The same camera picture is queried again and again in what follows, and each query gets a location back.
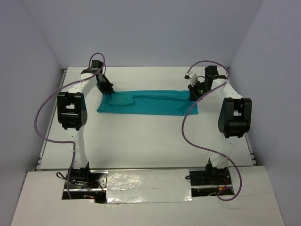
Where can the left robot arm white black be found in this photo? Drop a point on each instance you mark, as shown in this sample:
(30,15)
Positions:
(72,115)

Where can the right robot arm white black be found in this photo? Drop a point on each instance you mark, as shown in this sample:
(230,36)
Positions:
(233,122)

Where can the silver tape patch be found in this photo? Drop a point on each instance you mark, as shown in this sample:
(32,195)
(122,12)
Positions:
(148,186)

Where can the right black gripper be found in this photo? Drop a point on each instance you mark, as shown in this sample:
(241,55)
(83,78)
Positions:
(194,95)

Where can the metal base rail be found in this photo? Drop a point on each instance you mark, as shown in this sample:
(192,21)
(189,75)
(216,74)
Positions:
(96,191)

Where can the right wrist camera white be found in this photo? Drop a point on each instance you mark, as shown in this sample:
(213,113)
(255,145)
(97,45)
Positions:
(192,77)

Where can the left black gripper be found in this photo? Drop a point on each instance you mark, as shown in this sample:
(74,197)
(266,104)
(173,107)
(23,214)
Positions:
(108,89)

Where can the teal t shirt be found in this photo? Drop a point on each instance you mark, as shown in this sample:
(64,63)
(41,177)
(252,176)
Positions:
(147,102)

